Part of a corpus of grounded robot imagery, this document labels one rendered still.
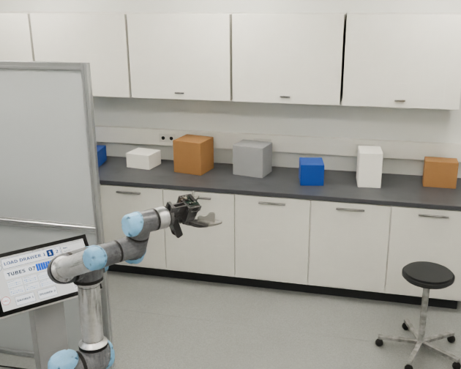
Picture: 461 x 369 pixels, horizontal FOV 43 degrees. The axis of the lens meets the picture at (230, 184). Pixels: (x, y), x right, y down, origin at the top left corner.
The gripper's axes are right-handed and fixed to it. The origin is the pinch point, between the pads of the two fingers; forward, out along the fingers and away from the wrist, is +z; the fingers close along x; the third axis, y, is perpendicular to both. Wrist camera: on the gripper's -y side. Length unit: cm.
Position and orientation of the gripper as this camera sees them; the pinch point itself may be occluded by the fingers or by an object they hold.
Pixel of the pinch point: (210, 210)
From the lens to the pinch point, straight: 213.5
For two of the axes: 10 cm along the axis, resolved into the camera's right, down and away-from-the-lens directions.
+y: 2.9, -7.8, -5.5
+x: -5.8, -6.1, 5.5
